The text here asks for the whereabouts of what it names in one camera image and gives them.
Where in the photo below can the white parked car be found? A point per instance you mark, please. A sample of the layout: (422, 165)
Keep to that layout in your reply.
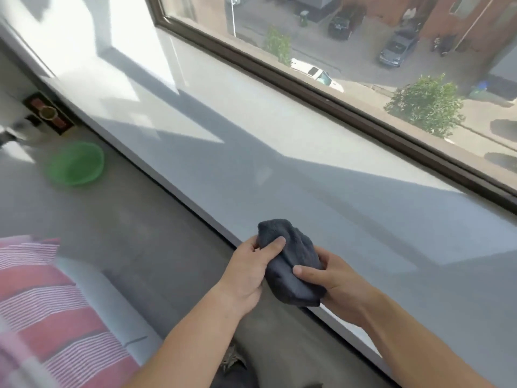
(317, 74)

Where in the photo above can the person's left forearm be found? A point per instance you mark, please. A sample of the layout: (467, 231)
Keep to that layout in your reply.
(181, 347)

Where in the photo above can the person's right hand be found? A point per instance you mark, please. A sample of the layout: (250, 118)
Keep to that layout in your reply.
(343, 286)

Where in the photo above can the person's right forearm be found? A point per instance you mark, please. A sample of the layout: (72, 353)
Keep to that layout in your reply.
(420, 343)

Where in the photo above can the white bed base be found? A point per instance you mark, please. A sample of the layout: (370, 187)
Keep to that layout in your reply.
(117, 311)

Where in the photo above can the grey parked car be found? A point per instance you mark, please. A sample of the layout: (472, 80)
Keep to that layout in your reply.
(398, 46)

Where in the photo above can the dark grey cleaning cloth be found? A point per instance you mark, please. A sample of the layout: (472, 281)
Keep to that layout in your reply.
(293, 270)

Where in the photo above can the large green tree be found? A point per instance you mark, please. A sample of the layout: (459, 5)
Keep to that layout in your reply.
(428, 105)

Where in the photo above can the person's left hand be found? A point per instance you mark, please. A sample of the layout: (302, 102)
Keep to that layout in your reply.
(238, 274)

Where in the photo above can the black parked car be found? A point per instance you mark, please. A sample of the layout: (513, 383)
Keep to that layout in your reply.
(343, 22)

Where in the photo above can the small green tree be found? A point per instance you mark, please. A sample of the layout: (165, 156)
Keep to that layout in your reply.
(278, 44)

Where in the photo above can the person's left thumb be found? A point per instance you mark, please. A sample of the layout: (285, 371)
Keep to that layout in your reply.
(272, 248)

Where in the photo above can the green plastic basin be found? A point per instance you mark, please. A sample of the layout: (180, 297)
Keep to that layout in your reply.
(75, 163)

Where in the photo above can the white window sill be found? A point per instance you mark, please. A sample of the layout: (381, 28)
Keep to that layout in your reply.
(258, 157)

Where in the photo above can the dark brown window frame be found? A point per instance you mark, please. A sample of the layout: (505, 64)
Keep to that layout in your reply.
(323, 96)

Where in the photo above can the green trash bin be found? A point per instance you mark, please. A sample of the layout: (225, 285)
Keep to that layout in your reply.
(303, 18)

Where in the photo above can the person's right thumb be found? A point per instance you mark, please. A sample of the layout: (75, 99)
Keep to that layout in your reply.
(309, 274)

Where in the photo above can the red striped bedding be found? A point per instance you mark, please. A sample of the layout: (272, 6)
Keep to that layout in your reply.
(52, 315)

